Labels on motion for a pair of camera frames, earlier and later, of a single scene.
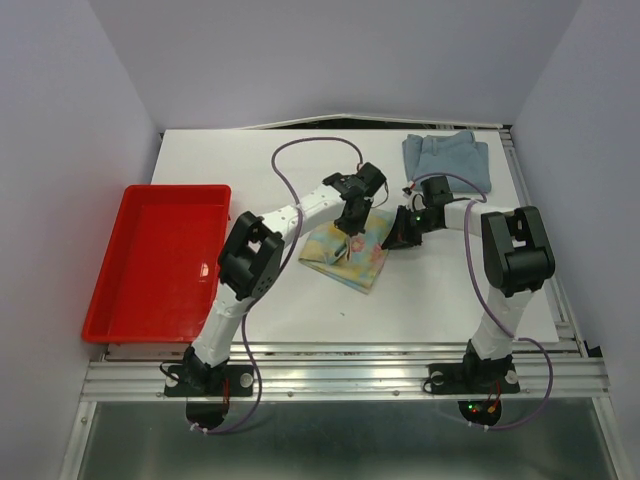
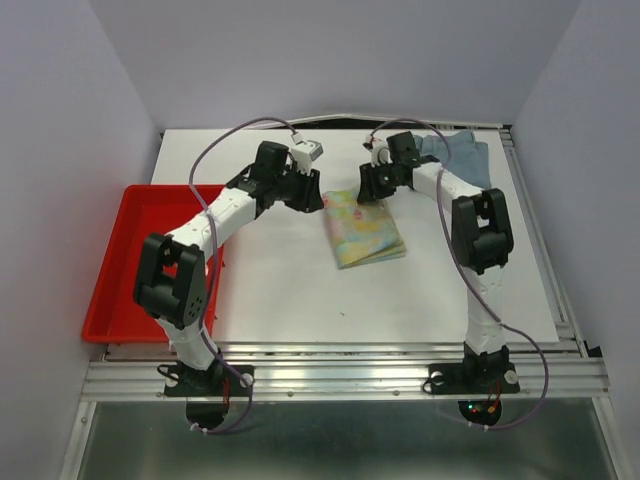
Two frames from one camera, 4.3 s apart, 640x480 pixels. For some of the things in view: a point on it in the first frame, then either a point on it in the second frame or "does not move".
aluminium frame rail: [550, 369] does not move
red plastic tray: [161, 264] does not move
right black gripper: [399, 236] -> [369, 189]
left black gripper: [352, 229] -> [309, 198]
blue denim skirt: [456, 153] does not move
